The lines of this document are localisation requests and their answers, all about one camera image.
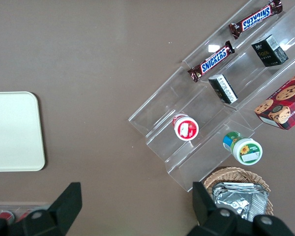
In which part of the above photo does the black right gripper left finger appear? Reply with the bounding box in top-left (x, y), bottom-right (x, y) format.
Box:
top-left (8, 182), bottom-right (83, 236)

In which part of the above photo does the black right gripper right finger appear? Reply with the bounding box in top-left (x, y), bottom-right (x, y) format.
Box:
top-left (186, 181), bottom-right (239, 236)

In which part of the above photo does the light wicker basket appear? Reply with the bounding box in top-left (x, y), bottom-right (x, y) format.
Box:
top-left (203, 167), bottom-right (274, 223)

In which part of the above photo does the cream plastic tray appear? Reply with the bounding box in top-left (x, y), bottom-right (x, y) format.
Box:
top-left (0, 91), bottom-right (46, 172)

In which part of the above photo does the silver foil packet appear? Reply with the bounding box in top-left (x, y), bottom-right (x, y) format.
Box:
top-left (212, 190), bottom-right (253, 222)
top-left (217, 182), bottom-right (269, 221)

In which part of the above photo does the clear acrylic stepped stand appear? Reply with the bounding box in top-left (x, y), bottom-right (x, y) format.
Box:
top-left (128, 65), bottom-right (256, 193)
top-left (183, 0), bottom-right (295, 131)

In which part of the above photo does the green sunflower lid cup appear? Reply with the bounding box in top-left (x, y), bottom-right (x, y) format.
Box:
top-left (222, 131), bottom-right (263, 165)

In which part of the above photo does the red lid white cup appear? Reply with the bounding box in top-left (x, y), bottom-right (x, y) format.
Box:
top-left (172, 113), bottom-right (200, 141)

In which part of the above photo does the small black carton box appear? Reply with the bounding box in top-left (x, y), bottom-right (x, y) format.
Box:
top-left (251, 34), bottom-right (289, 67)
top-left (208, 74), bottom-right (238, 105)

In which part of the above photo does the red tartan cookie box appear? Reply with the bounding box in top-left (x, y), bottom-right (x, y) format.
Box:
top-left (253, 67), bottom-right (295, 130)

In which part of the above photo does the Snickers chocolate bar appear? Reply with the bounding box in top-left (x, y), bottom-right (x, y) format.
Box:
top-left (229, 0), bottom-right (284, 40)
top-left (187, 40), bottom-right (236, 83)

